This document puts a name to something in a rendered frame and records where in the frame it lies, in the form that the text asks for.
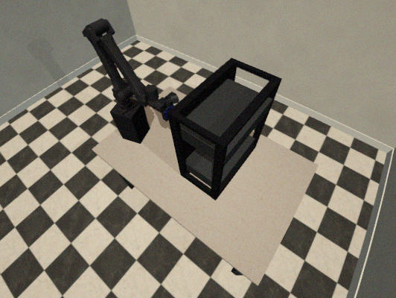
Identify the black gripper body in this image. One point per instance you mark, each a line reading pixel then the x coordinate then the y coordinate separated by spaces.
pixel 164 106

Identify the black metal rack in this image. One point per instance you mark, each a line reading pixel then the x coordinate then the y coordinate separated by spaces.
pixel 207 126

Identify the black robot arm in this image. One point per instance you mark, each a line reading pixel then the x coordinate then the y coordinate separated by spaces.
pixel 106 47

